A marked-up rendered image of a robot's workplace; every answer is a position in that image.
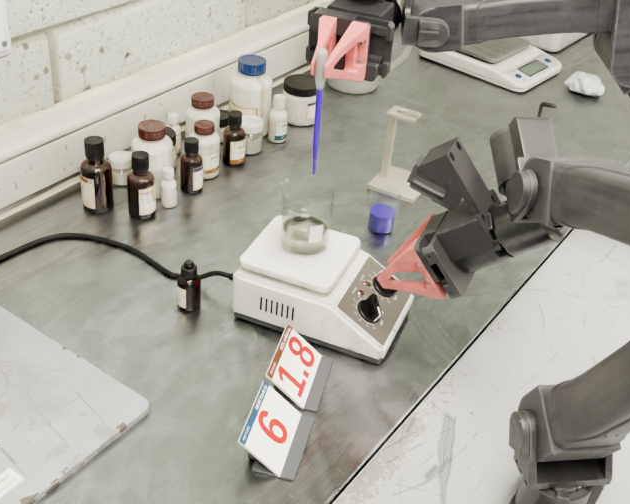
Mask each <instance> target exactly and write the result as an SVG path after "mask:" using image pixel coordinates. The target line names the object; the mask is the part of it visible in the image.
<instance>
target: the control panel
mask: <svg viewBox="0 0 630 504"><path fill-rule="evenodd" d="M381 270H384V268H383V267H382V266H381V265H380V264H378V263H377V262H376V261H375V260H374V259H373V258H371V257H370V256H369V257H368V259H367V260H366V262H365V263H364V265H363V266H362V268H361V269H360V271H359V273H358V274H357V276H356V277H355V279H354V280H353V282H352V283H351V285H350V287H349V288H348V290H347V291H346V293H345V294H344V296H343V297H342V299H341V301H340V302H339V304H338V306H337V307H338V308H339V309H340V310H341V311H342V312H344V313H345V314H346V315H347V316H348V317H349V318H351V319H352V320H353V321H354V322H355V323H356V324H358V325H359V326H360V327H361V328H362V329H363V330H365V331H366V332H367V333H368V334H369V335H370V336H372V337H373V338H374V339H375V340H376V341H377V342H379V343H380V344H381V345H384V344H385V342H386V340H387V338H388V337H389V335H390V333H391V331H392V329H393V327H394V325H395V323H396V321H397V320H398V318H399V316H400V314H401V312H402V310H403V308H404V306H405V305H406V303H407V301H408V299H409V297H410V295H411V293H412V292H408V291H401V290H398V291H397V292H396V293H395V294H394V295H393V296H392V297H389V298H387V297H384V296H382V295H380V294H379V293H378V292H377V291H376V289H375V288H374V285H373V279H374V277H376V275H377V274H378V273H379V272H380V271H381ZM365 281H368V282H369V283H370V286H366V285H365V283H364V282H365ZM359 290H363V291H364V293H365V294H364V295H361V294H360V293H359ZM372 293H374V294H376V295H377V298H378V301H379V305H380V308H381V312H382V316H381V318H380V320H379V321H378V322H377V323H369V322H367V321H366V320H364V319H363V318H362V317H361V315H360V314H359V311H358V303H359V302H360V301H361V300H366V299H367V298H368V297H369V296H370V295H371V294H372Z"/></svg>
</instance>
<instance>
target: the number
mask: <svg viewBox="0 0 630 504"><path fill-rule="evenodd" d="M296 415H297V412H296V411H295V410H294V409H293V408H292V407H291V406H289V405H288V404H287V403H286V402H285V401H284V400H283V399H282V398H281V397H279V396H278V395H277V394H276V393H275V392H274V391H273V390H272V389H271V388H270V387H269V388H268V390H267V393H266V395H265V398H264V400H263V402H262V405H261V407H260V410H259V412H258V415H257V417H256V420H255V422H254V425H253V427H252V430H251V432H250V435H249V437H248V439H247V442H246V444H247V445H248V446H249V447H250V448H251V449H253V450H254V451H255V452H256V453H257V454H258V455H259V456H261V457H262V458H263V459H264V460H265V461H266V462H267V463H269V464H270V465H271V466H272V467H273V468H274V469H276V470H277V469H278V466H279V463H280V460H281V457H282V455H283V452H284V449H285V446H286V443H287V440H288V438H289V435H290V432H291V429H292V426H293V423H294V421H295V418H296Z"/></svg>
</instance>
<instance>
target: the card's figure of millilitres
mask: <svg viewBox="0 0 630 504"><path fill-rule="evenodd" d="M317 356H318V353H317V352H316V351H314V350H313V349H312V348H311V347H310V346H309V345H308V344H307V343H306V342H305V341H304V340H303V339H302V338H301V337H300V336H298V335H297V334H296V333H295V332H294V331H293V330H292V331H291V334H290V336H289V339H288V341H287V344H286V346H285V349H284V351H283V354H282V356H281V359H280V361H279V363H278V366H277V368H276V371H275V373H274V376H273V378H274V379H275V380H276V381H277V382H279V383H280V384H281V385H282V386H283V387H284V388H285V389H286V390H287V391H288V392H290V393H291V394H292V395H293V396H294V397H295V398H296V399H297V400H298V401H299V402H301V401H302V398H303V396H304V393H305V390H306V387H307V384H308V381H309V379H310V376H311V373H312V370H313V367H314V364H315V362H316V359H317Z"/></svg>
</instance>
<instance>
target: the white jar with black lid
mask: <svg viewBox="0 0 630 504"><path fill-rule="evenodd" d="M283 88H284V89H283V95H285V96H286V103H285V108H284V109H285V110H286V111H287V113H288V121H287V123H288V124H291V125H295V126H310V125H313V124H314V117H315V102H316V83H315V77H314V76H312V75H307V74H293V75H289V76H287V77H286V78H285V79H284V85H283Z"/></svg>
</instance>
